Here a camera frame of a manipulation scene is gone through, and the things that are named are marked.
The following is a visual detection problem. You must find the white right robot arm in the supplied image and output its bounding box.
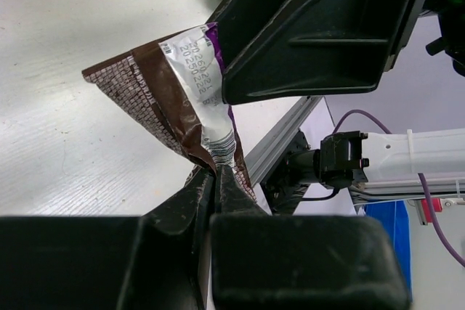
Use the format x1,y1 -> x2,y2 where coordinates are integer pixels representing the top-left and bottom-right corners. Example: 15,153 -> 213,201
211,0 -> 464,211

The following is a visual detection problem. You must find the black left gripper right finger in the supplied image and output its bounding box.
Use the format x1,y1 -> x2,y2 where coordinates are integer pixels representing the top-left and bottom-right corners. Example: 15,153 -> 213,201
210,166 -> 270,237

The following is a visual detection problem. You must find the brown chocolate bar wrapper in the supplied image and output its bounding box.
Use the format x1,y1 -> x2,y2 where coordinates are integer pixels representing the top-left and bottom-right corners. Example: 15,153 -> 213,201
82,22 -> 256,200

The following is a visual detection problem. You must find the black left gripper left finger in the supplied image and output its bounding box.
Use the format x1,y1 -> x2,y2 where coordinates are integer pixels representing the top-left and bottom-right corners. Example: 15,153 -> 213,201
116,170 -> 214,309

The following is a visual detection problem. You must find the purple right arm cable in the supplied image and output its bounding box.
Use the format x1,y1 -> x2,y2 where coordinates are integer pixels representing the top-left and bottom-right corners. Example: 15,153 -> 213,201
332,108 -> 465,266

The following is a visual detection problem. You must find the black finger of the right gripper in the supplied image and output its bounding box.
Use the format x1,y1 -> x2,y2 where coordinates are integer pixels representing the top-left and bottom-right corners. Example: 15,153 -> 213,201
211,0 -> 416,105

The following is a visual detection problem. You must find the aluminium table front rail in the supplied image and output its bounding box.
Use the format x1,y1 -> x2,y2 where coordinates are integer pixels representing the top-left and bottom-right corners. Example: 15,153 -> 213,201
245,96 -> 322,187

